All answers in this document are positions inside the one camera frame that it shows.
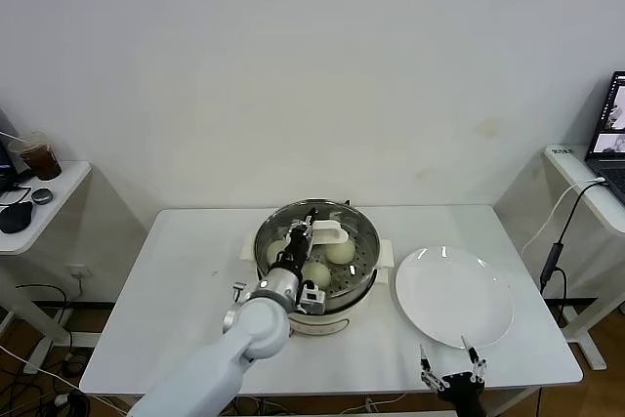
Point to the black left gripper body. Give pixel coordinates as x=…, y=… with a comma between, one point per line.
x=294, y=253

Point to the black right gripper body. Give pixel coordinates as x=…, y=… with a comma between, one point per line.
x=464, y=390

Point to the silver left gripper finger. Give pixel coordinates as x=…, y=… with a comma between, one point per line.
x=310, y=226
x=297, y=231

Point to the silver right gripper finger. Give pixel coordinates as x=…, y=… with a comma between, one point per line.
x=477, y=368
x=427, y=370

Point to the white steamed baozi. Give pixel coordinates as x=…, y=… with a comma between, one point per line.
x=274, y=251
x=340, y=253
x=317, y=271

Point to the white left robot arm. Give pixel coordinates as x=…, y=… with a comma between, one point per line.
x=254, y=329

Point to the stainless steel steamer basket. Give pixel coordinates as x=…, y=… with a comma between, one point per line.
x=366, y=265

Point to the white round plate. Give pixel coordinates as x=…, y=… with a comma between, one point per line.
x=454, y=300

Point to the cream electric cooker pot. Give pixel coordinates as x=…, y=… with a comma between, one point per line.
x=337, y=324

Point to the white side table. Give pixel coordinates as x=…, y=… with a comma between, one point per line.
x=586, y=192
x=61, y=202

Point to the printed label sticker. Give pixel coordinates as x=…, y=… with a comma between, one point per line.
x=561, y=151

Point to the grey round puck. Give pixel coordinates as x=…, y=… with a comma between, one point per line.
x=41, y=195

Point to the open grey laptop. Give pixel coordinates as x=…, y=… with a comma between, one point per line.
x=608, y=143

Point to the plastic cup of iced coffee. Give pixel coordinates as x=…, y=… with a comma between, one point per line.
x=43, y=163

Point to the black computer mouse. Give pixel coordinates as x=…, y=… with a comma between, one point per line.
x=16, y=217

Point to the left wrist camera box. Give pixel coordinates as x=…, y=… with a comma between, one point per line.
x=311, y=299

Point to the white wall socket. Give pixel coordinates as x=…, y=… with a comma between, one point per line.
x=78, y=270

